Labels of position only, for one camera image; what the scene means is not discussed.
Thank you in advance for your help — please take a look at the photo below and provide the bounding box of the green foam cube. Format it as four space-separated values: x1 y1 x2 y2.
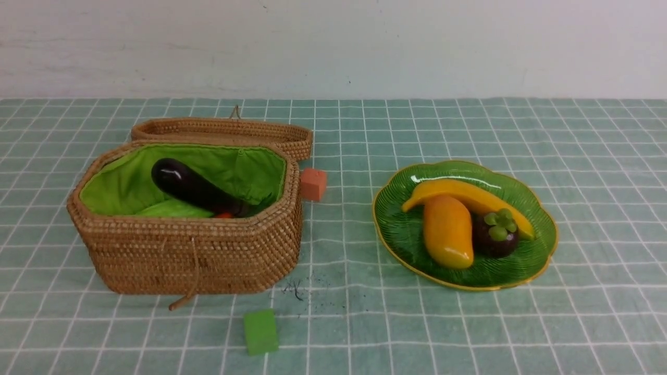
243 309 279 356

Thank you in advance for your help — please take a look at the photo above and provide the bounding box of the woven wicker basket lid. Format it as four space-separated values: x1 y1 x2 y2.
130 105 314 161

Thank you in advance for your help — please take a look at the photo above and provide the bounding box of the yellow toy banana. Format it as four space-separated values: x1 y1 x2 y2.
402 178 536 240

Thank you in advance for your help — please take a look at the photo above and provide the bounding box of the purple toy eggplant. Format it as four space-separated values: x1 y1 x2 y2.
152 158 256 218

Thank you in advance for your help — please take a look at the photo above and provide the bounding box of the light green toy cucumber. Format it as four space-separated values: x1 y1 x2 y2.
134 199 214 218

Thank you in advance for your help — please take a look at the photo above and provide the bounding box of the orange foam cube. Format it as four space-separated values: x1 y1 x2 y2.
300 168 327 202

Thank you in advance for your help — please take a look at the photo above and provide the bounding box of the dark purple toy mangosteen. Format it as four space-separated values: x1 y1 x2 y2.
473 208 519 258

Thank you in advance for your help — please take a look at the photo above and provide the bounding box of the woven wicker basket green lining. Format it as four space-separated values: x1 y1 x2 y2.
67 140 303 296

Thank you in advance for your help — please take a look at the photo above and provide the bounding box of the yellow orange toy mango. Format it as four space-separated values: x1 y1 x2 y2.
423 195 474 270

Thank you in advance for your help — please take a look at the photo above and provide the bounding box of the green leaf-shaped glass plate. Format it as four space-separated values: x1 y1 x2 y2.
372 160 559 291

